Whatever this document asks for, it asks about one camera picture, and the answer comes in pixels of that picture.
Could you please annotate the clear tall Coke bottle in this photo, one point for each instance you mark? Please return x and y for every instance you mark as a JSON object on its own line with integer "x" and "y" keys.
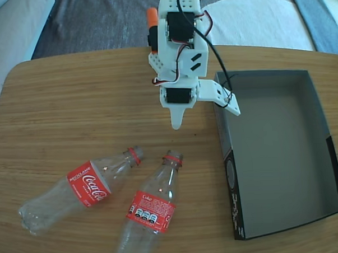
{"x": 150, "y": 211}

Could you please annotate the clear contour Coca-Cola bottle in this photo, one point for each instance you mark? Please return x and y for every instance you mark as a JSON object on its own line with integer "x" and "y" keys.
{"x": 87, "y": 186}

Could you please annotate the grey cardboard box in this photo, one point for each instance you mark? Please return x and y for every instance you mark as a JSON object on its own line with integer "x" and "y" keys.
{"x": 276, "y": 144}

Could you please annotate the white cushion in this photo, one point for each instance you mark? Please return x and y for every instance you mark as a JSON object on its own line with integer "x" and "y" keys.
{"x": 251, "y": 22}

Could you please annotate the grey striped rug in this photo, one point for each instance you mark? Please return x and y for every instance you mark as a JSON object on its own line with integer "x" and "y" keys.
{"x": 97, "y": 23}

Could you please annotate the blue-grey blanket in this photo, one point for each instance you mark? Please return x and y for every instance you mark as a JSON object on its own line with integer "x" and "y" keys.
{"x": 321, "y": 13}

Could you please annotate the beige sofa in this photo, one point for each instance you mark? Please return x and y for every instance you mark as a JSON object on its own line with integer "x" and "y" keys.
{"x": 8, "y": 41}

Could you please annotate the flat white camera mount plate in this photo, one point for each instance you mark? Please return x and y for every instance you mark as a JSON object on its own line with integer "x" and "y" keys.
{"x": 212, "y": 91}

